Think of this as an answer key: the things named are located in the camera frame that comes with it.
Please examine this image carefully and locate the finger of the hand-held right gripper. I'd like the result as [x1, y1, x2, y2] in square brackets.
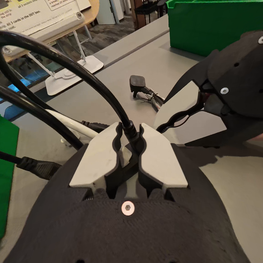
[158, 111, 227, 146]
[154, 81, 206, 131]

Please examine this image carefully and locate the black plug with cord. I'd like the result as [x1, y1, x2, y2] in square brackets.
[129, 75, 165, 112]

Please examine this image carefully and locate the black power plug with cable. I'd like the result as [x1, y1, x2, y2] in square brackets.
[0, 31, 147, 153]

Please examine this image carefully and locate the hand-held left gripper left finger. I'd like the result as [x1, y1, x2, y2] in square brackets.
[69, 122, 124, 193]

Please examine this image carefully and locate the green plastic bin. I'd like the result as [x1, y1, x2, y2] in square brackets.
[0, 114, 20, 240]
[165, 0, 263, 57]

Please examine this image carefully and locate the white cabinet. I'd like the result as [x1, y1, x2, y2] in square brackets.
[97, 0, 126, 25]

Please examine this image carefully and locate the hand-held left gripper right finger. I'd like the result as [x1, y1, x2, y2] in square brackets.
[138, 123, 190, 198]

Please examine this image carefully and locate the dark chair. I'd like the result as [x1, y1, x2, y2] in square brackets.
[134, 0, 168, 29]

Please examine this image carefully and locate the instruction sign on acrylic stand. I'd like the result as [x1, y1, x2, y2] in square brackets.
[0, 0, 104, 96]

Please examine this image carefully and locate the thick black cable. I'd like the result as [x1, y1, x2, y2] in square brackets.
[0, 84, 83, 150]

